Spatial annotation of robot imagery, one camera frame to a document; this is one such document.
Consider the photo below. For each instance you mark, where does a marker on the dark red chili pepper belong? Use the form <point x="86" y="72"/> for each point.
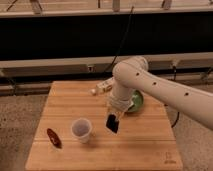
<point x="54" y="138"/>

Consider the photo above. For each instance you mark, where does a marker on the white ceramic cup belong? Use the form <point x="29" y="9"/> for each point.
<point x="81" y="129"/>

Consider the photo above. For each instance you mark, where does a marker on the green round plate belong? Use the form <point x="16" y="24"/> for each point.
<point x="137" y="102"/>

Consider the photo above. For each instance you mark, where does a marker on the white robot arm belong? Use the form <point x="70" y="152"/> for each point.
<point x="132" y="74"/>

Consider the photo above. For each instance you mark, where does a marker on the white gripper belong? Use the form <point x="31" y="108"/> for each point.
<point x="115" y="110"/>

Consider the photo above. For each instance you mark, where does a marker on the wooden table board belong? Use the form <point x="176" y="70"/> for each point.
<point x="144" y="141"/>

